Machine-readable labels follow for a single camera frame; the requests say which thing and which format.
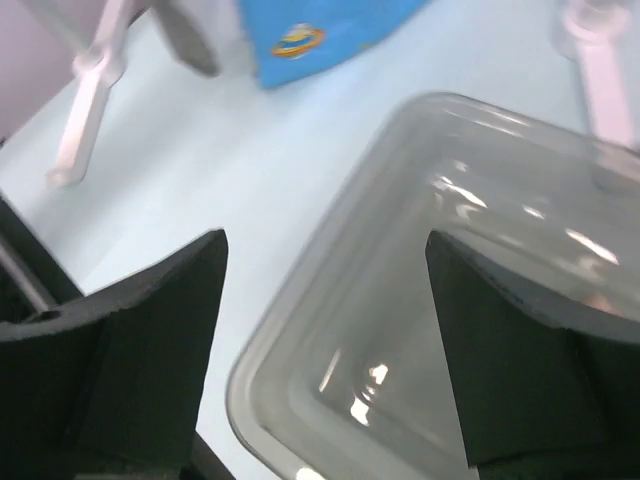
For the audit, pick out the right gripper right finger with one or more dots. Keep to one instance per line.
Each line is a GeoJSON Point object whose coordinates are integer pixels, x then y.
{"type": "Point", "coordinates": [545, 387]}

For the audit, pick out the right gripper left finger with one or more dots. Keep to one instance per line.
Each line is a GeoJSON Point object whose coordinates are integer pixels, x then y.
{"type": "Point", "coordinates": [109, 386]}

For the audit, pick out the grey plastic bin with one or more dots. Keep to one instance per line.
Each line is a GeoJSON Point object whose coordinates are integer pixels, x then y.
{"type": "Point", "coordinates": [346, 377]}

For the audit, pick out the white silver clothes rack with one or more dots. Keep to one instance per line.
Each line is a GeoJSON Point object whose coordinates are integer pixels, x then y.
{"type": "Point", "coordinates": [592, 29]}

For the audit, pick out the blue patterned sock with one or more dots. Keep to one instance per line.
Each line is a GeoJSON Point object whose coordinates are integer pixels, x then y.
{"type": "Point", "coordinates": [293, 39]}

